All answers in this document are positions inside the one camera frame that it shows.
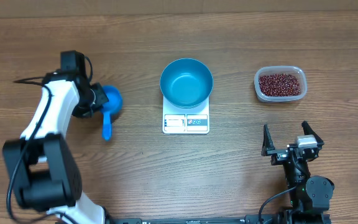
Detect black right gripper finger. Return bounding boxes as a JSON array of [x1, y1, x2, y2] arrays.
[[261, 124, 274, 156], [301, 121, 324, 146]]

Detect blue plastic measuring scoop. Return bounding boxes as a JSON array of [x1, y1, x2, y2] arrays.
[[101, 85, 123, 141]]

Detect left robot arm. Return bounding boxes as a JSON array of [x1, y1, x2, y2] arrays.
[[2, 50, 114, 223]]

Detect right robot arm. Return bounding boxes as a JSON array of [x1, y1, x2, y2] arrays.
[[258, 121, 335, 223]]

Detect white digital kitchen scale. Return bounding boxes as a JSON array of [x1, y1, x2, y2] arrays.
[[162, 97, 210, 134]]

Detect blue metal bowl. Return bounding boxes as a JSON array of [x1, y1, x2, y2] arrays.
[[160, 58, 214, 108]]

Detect red beans in container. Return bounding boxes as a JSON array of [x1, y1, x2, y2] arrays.
[[258, 73, 301, 96]]

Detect clear plastic food container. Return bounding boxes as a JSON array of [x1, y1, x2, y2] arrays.
[[254, 65, 308, 103]]

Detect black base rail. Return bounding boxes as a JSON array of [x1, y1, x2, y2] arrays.
[[104, 213, 332, 224]]

